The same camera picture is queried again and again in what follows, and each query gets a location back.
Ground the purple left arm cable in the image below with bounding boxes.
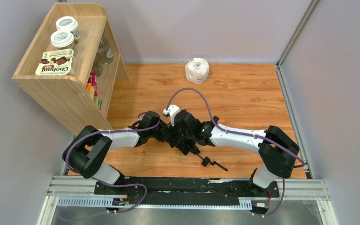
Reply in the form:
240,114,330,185
65,112,161,215

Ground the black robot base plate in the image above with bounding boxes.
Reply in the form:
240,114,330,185
94,177,280,206

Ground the white lidded cup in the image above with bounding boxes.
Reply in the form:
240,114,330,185
56,16,81,44
50,30,78,56

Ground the white lidded cup far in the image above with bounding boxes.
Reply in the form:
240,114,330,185
56,16,81,44

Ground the white paper towel roll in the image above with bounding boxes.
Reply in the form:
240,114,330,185
185,58,210,84

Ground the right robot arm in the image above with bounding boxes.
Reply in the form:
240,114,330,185
164,105,300,189

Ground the white lidded cup near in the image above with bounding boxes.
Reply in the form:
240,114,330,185
50,30,78,56

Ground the aluminium frame rail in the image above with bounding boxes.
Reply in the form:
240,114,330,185
37,175,337,225

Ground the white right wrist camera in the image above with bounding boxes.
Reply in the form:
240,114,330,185
163,105,181,127

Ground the wooden shelf unit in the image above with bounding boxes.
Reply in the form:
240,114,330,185
12,2,128,134

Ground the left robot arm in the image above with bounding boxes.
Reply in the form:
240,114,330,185
62,111,165,186

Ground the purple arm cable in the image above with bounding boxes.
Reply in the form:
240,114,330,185
65,112,161,215
166,87,307,217

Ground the black folding umbrella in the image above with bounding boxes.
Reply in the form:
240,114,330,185
163,121,229,172

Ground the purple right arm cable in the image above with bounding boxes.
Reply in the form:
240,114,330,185
166,87,307,217

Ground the corner aluminium post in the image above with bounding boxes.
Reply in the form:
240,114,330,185
276,0,321,68

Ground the Chobani yogurt flip pack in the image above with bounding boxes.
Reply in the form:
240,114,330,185
35,48,77,76

